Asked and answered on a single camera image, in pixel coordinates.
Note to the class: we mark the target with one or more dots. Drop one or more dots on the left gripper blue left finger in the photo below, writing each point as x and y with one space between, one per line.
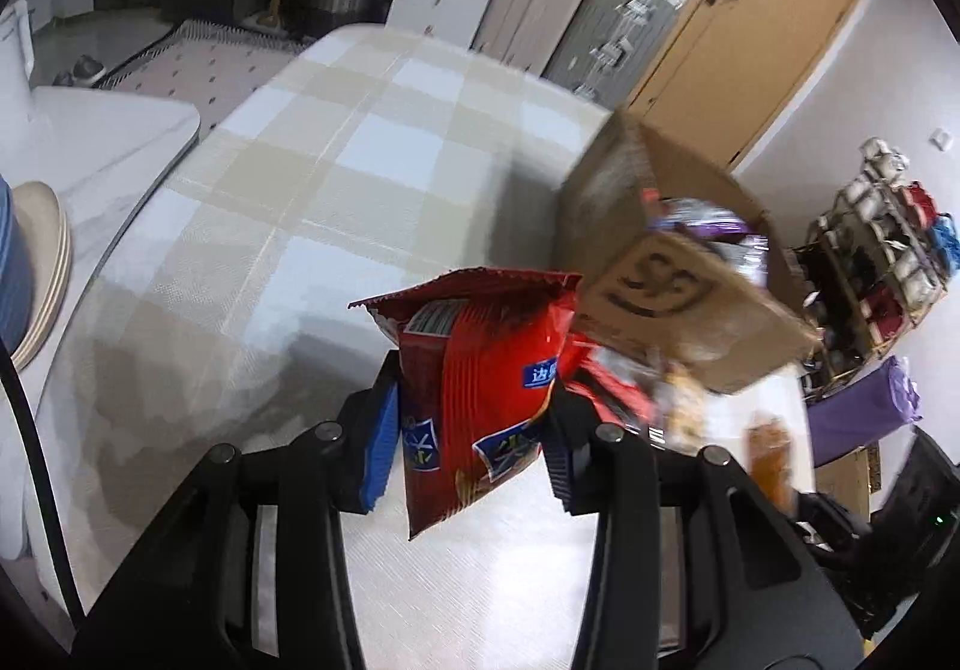
376 434

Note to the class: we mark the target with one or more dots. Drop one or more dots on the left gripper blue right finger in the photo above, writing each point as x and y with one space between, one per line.
567 431

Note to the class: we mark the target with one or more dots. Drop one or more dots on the cream biscuit pack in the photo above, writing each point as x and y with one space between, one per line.
683 404

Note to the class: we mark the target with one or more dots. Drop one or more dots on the red triangular chips bag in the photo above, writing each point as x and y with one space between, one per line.
478 352

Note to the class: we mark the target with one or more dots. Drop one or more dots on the red wrapped snack pack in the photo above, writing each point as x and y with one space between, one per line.
616 400

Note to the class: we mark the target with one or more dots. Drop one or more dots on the brown SF cardboard box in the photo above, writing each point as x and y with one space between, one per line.
648 286

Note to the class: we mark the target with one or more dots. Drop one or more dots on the checked tablecloth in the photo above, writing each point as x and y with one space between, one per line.
231 311

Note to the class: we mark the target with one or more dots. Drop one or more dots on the orange bread roll packet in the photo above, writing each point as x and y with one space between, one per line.
770 460

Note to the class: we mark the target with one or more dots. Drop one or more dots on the purple snack packet in box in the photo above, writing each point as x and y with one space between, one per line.
720 231

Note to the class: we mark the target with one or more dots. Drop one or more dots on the wooden shoe rack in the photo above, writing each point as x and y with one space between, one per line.
874 266

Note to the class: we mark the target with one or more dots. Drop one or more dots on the stacked plates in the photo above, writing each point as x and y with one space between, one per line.
36 267

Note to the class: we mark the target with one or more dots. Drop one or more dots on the brown wooden door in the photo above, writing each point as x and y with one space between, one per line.
733 67

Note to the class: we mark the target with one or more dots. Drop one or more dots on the silver grey suitcase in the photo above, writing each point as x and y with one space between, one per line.
608 45

